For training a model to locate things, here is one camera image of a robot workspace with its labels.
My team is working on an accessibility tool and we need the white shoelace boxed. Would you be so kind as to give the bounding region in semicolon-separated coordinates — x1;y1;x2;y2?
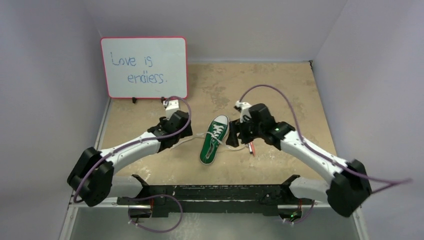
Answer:
171;131;247;151

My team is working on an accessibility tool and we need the green canvas sneaker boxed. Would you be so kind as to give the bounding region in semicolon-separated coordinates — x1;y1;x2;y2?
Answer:
199;114;230;165

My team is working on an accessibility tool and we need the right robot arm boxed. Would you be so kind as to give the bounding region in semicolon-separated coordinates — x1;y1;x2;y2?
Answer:
226;101;372;218

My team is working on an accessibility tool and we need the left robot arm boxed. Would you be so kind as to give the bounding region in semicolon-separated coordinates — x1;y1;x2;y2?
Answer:
67;110;193;207

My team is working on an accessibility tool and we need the grey marker pen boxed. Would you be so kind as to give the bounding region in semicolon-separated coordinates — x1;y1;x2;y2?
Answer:
247;142;255;155

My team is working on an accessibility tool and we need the orange marker pen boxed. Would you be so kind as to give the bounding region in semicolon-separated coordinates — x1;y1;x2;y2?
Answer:
249;142;256;157

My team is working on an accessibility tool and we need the red framed whiteboard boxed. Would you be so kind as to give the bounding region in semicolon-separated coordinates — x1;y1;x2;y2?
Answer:
100;36;189;99

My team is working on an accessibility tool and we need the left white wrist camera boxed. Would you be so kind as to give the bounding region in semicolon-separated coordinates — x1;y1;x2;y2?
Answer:
162;99;180;119

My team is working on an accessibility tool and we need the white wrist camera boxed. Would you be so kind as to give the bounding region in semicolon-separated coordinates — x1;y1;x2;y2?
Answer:
162;99;180;119
234;100;252;123

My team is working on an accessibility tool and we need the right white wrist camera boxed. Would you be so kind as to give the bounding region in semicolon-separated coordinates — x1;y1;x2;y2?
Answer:
234;100;252;123

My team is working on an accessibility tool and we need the black aluminium base frame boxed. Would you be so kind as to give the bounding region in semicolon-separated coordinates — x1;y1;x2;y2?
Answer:
59;99;370;240

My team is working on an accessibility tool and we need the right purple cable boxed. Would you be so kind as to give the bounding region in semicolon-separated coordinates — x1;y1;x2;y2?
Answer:
238;84;413;225

